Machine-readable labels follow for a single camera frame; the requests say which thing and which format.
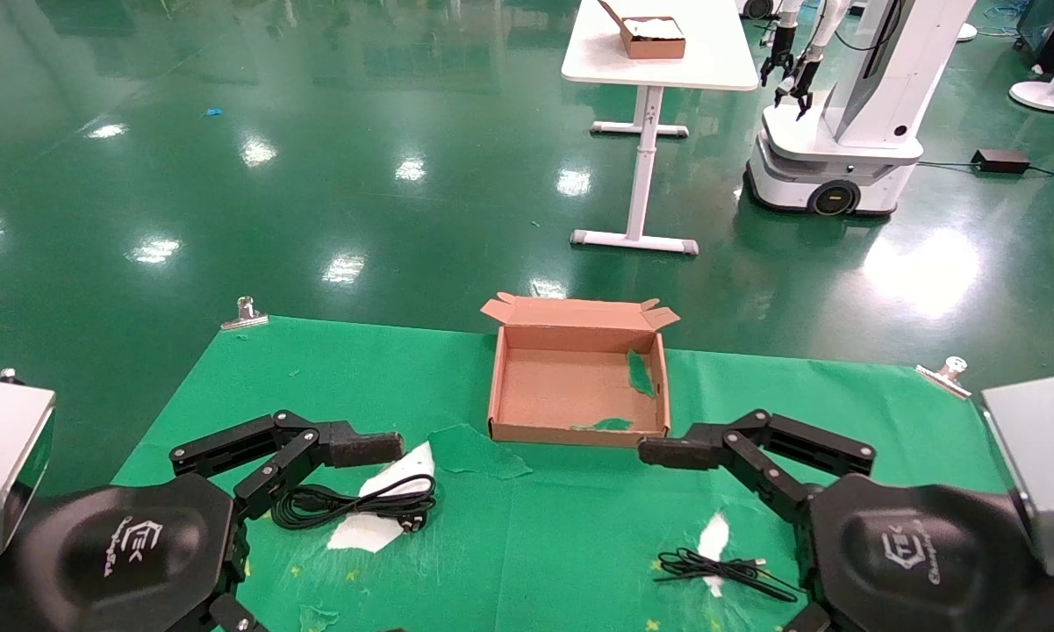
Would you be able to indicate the white background table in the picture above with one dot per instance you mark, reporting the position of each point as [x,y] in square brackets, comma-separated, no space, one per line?
[667,70]

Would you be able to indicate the white wheeled background robot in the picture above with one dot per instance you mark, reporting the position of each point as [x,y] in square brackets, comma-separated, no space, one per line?
[842,140]

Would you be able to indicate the black power adapter brick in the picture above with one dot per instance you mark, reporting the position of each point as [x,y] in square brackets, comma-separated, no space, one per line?
[1000,161]

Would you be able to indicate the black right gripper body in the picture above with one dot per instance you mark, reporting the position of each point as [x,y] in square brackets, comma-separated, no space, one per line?
[913,562]

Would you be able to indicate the torn green cloth flap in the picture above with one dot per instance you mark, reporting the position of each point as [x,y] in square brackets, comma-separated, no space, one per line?
[474,452]

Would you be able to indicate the open brown cardboard box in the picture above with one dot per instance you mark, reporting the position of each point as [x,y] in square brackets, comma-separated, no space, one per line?
[562,386]

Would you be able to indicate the silver bulldog clip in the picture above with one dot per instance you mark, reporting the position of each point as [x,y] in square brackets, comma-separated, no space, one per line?
[952,369]
[246,309]

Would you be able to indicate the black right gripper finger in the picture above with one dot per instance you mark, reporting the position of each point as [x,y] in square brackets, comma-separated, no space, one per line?
[807,621]
[667,450]

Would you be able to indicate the background robot arm with gripper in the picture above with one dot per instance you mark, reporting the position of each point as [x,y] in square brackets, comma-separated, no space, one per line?
[781,53]
[803,83]

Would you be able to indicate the small brown box with contents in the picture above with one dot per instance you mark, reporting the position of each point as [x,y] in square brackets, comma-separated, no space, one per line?
[654,44]

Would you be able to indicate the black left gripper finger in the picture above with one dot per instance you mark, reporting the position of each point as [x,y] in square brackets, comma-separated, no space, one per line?
[351,445]
[228,619]

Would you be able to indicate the large green scrap inside box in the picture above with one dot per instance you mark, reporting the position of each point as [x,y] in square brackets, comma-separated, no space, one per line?
[641,373]

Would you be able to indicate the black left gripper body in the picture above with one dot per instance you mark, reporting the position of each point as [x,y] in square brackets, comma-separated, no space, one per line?
[123,562]

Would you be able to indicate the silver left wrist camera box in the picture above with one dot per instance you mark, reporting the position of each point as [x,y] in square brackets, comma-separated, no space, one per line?
[0,465]

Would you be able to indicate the white round stand base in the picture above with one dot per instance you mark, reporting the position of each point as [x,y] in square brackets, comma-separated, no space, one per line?
[1049,95]

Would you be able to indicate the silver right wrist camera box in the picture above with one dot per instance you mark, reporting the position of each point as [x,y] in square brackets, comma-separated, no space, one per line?
[1044,465]

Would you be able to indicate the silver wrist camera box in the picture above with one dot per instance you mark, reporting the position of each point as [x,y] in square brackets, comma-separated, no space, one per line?
[1044,465]
[0,465]

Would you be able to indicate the thin green scrap inside box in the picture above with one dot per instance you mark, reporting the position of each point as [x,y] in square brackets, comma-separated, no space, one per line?
[605,424]

